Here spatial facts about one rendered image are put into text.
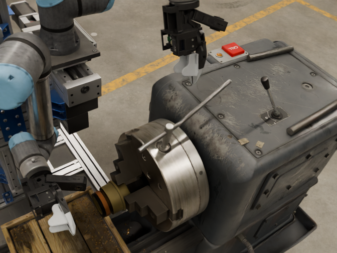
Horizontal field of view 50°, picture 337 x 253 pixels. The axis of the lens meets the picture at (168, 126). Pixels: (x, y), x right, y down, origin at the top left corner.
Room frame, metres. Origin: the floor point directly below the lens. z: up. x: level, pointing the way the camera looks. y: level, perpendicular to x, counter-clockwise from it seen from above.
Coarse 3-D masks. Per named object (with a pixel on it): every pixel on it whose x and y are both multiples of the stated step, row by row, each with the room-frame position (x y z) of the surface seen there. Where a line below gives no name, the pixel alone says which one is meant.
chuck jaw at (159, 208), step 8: (136, 192) 0.56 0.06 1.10; (144, 192) 0.56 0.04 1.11; (152, 192) 0.57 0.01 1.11; (128, 200) 0.53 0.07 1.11; (136, 200) 0.53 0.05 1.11; (144, 200) 0.54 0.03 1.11; (152, 200) 0.54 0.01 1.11; (160, 200) 0.54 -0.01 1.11; (128, 208) 0.52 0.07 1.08; (136, 208) 0.53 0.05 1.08; (144, 208) 0.52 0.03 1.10; (152, 208) 0.51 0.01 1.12; (160, 208) 0.52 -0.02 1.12; (152, 216) 0.50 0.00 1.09; (160, 216) 0.50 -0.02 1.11; (168, 216) 0.51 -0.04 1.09; (176, 216) 0.51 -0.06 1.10
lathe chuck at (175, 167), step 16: (144, 128) 0.70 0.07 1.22; (160, 128) 0.70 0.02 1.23; (176, 144) 0.65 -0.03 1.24; (144, 160) 0.62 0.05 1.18; (160, 160) 0.59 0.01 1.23; (176, 160) 0.60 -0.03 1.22; (144, 176) 0.66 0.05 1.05; (160, 176) 0.56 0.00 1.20; (176, 176) 0.56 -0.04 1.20; (192, 176) 0.58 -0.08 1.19; (160, 192) 0.55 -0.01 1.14; (176, 192) 0.53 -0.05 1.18; (192, 192) 0.55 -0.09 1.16; (176, 208) 0.51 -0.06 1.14; (192, 208) 0.54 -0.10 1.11; (160, 224) 0.53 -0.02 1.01; (176, 224) 0.51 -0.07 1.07
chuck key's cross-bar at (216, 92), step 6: (228, 84) 0.79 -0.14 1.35; (216, 90) 0.77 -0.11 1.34; (210, 96) 0.75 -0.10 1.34; (204, 102) 0.73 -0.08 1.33; (198, 108) 0.71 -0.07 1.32; (192, 114) 0.69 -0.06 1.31; (180, 120) 0.67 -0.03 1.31; (186, 120) 0.67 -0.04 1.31; (174, 126) 0.64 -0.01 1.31; (162, 132) 0.62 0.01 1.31; (156, 138) 0.59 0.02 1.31; (144, 144) 0.57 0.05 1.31; (150, 144) 0.57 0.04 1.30; (138, 150) 0.55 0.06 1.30
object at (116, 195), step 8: (112, 184) 0.57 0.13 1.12; (120, 184) 0.58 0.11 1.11; (96, 192) 0.54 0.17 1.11; (104, 192) 0.54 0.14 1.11; (112, 192) 0.54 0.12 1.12; (120, 192) 0.54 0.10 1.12; (128, 192) 0.56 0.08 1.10; (96, 200) 0.52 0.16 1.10; (104, 200) 0.52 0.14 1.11; (112, 200) 0.52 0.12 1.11; (120, 200) 0.53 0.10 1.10; (96, 208) 0.53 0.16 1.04; (104, 208) 0.50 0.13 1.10; (112, 208) 0.51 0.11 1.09; (120, 208) 0.52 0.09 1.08; (104, 216) 0.49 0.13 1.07
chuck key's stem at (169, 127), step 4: (168, 124) 0.63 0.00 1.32; (172, 124) 0.63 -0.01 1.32; (164, 128) 0.63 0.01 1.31; (168, 128) 0.62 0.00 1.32; (172, 128) 0.62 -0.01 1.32; (168, 132) 0.62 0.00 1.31; (172, 132) 0.62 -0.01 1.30; (168, 136) 0.62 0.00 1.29; (164, 140) 0.62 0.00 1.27; (168, 140) 0.62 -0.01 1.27; (164, 144) 0.62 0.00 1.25; (164, 148) 0.63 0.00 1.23
